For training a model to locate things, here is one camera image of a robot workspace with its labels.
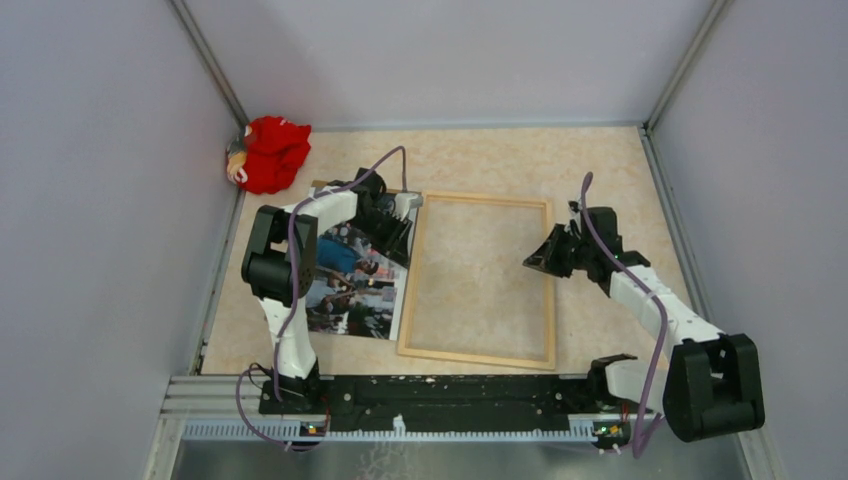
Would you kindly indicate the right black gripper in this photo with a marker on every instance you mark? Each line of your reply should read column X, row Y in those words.
column 545, row 258

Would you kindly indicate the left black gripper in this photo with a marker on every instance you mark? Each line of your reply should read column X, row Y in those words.
column 396, row 243

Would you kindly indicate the wooden picture frame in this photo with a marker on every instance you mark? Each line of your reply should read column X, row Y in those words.
column 477, row 278

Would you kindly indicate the printed photo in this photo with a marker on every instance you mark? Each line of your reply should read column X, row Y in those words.
column 356, row 291

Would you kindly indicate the transparent plastic sheet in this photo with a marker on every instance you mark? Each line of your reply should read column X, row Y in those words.
column 480, row 278

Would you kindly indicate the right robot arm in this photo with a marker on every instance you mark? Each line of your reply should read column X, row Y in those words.
column 702, row 381

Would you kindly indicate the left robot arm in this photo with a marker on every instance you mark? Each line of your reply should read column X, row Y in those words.
column 280, row 263

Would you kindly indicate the red crumpled cloth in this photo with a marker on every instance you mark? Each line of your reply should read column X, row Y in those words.
column 265, row 157

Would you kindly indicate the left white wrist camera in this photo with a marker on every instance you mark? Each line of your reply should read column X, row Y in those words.
column 406, row 202

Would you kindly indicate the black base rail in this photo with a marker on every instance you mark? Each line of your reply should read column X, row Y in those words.
column 443, row 403

